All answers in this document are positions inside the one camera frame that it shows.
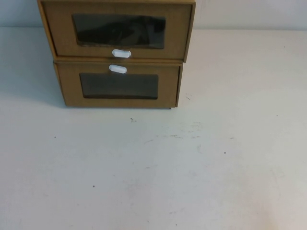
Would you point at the brown cardboard shoe box shell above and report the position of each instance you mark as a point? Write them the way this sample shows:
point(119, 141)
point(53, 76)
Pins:
point(194, 28)

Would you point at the lower cardboard drawer with window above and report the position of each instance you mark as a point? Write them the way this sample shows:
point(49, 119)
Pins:
point(180, 83)

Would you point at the cardboard drawer with clean window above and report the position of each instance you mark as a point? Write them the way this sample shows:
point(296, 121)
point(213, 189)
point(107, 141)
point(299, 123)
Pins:
point(69, 83)

